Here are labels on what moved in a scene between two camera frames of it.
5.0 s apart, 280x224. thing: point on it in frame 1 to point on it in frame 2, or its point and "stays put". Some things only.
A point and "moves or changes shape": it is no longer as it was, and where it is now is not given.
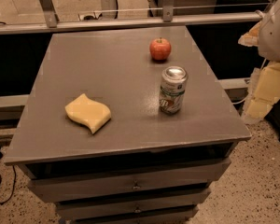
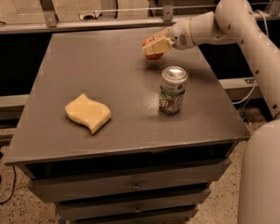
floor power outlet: [92, 17] stays put
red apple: [160, 49] moves or changes shape
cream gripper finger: [255, 31] to [166, 33]
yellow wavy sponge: [89, 112] stays put
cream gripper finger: [251, 38] to [162, 46]
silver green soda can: [172, 89] stays put
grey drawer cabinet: [126, 126] stays put
